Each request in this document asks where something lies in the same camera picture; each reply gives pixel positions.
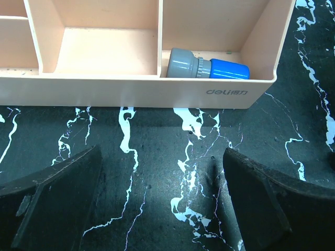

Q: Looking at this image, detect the peach plastic desk organizer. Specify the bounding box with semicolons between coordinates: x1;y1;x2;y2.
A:
1;1;295;109

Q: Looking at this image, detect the grey and blue bottle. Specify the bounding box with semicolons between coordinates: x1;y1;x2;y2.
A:
166;48;250;79

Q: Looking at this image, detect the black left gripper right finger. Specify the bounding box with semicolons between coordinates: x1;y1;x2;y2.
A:
223;148;334;250

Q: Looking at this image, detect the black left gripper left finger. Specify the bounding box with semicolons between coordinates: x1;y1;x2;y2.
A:
1;145;103;250

